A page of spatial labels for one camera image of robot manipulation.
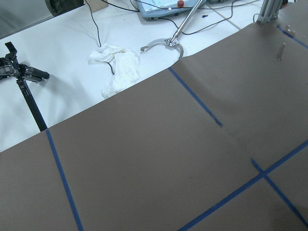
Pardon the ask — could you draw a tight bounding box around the crumpled white cloth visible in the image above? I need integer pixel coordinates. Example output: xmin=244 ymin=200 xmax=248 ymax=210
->
xmin=89 ymin=43 xmax=140 ymax=99

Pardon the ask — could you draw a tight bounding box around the metal reacher grabber tool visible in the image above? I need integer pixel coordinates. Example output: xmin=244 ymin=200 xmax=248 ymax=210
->
xmin=140 ymin=0 xmax=202 ymax=60

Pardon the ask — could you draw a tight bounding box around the blue teach pendant tablet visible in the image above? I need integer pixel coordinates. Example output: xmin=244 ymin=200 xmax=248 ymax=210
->
xmin=136 ymin=0 xmax=206 ymax=21

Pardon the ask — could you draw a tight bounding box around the black cable on table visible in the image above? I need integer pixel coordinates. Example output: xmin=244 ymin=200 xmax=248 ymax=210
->
xmin=84 ymin=0 xmax=116 ymax=75

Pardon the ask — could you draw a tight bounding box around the aluminium frame post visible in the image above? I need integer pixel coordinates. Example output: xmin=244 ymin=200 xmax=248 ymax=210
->
xmin=257 ymin=0 xmax=283 ymax=24

